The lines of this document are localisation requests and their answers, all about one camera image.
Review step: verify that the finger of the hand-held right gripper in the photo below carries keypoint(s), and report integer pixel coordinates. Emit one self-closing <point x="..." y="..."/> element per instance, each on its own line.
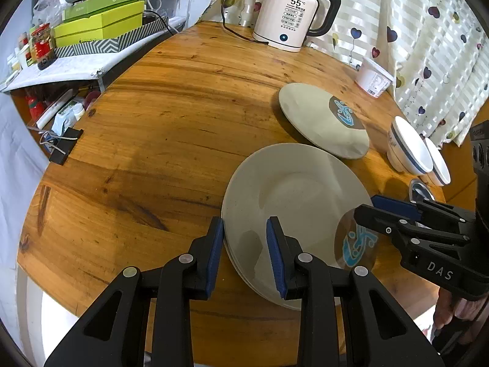
<point x="393" y="206"/>
<point x="386" y="227"/>

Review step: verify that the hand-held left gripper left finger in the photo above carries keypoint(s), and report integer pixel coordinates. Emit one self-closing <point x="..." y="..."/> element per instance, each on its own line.
<point x="214" y="252"/>

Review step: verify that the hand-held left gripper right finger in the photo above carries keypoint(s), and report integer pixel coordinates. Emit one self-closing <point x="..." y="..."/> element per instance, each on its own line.
<point x="276" y="260"/>

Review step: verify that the white bowl with blue stripe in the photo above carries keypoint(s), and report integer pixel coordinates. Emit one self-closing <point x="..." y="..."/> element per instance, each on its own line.
<point x="439" y="168"/>
<point x="410" y="147"/>

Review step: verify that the grey plate with blue print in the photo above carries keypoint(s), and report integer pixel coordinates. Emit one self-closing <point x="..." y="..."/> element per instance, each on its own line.
<point x="301" y="198"/>

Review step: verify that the grey plate with dark base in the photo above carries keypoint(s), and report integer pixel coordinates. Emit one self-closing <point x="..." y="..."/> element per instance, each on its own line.
<point x="317" y="118"/>

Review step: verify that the person's right hand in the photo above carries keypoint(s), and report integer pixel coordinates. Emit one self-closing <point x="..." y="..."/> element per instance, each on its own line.
<point x="445" y="311"/>

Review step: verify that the round metal table grommet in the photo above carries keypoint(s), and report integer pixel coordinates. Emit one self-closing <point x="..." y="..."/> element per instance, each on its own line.
<point x="421" y="189"/>

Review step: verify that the white yogurt tub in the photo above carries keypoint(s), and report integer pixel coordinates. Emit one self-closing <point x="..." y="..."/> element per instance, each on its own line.
<point x="372" y="76"/>

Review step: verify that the heart print striped curtain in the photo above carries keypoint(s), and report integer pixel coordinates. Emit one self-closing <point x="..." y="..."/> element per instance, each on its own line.
<point x="420" y="26"/>

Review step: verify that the black binder clip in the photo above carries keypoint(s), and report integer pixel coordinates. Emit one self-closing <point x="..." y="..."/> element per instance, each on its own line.
<point x="65" y="147"/>

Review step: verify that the white electric kettle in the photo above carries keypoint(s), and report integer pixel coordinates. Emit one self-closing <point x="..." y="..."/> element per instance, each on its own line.
<point x="286" y="15"/>

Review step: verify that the chevron pattern box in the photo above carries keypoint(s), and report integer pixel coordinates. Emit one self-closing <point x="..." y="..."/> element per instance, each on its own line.
<point x="110" y="44"/>

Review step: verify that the white shelf board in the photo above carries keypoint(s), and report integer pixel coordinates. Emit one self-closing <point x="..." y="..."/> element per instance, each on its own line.
<point x="65" y="70"/>

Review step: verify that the lime green box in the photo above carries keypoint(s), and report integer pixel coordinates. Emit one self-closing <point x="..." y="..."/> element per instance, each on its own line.
<point x="95" y="26"/>

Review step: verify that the red label jar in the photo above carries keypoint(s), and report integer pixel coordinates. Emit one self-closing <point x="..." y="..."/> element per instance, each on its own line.
<point x="42" y="44"/>

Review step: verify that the dark green flat box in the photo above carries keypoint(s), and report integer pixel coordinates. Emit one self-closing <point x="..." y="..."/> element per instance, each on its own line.
<point x="99" y="4"/>

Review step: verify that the clear plastic bag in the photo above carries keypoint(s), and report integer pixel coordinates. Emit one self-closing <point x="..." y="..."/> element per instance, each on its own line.
<point x="46" y="9"/>

